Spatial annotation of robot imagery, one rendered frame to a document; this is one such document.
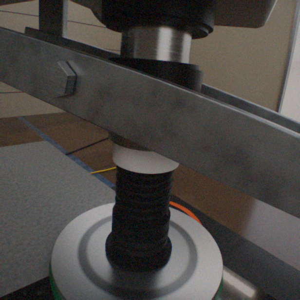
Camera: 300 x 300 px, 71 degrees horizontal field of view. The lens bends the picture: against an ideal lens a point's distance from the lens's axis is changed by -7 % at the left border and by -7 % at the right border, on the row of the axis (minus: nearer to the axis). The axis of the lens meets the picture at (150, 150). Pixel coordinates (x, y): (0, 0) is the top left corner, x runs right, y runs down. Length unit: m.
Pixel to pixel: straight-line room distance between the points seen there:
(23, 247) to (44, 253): 0.03
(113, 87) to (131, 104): 0.02
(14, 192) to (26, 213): 0.08
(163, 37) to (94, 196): 0.33
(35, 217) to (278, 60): 5.00
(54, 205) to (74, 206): 0.04
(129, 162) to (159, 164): 0.03
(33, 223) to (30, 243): 0.05
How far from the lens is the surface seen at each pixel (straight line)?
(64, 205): 0.43
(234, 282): 0.33
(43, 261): 0.34
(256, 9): 0.23
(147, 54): 0.19
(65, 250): 0.30
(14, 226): 0.40
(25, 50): 0.23
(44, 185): 0.50
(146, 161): 0.20
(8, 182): 0.54
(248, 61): 5.35
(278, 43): 5.19
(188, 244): 0.32
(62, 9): 0.39
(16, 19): 5.20
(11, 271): 0.33
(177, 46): 0.20
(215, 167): 0.16
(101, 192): 0.46
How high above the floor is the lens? 1.06
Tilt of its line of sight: 20 degrees down
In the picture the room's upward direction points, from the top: 5 degrees clockwise
